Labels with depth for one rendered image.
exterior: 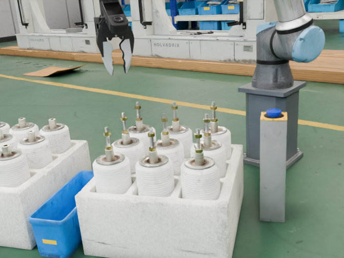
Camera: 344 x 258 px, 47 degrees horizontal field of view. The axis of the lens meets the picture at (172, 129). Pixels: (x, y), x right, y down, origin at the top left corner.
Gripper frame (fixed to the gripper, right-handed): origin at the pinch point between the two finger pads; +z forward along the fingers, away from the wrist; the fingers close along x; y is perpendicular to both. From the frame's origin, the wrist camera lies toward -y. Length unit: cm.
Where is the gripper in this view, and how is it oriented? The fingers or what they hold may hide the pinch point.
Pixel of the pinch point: (119, 69)
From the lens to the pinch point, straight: 109.1
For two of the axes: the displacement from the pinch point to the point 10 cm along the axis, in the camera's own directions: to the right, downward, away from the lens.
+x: -9.2, 1.9, -3.5
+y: -3.9, -2.8, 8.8
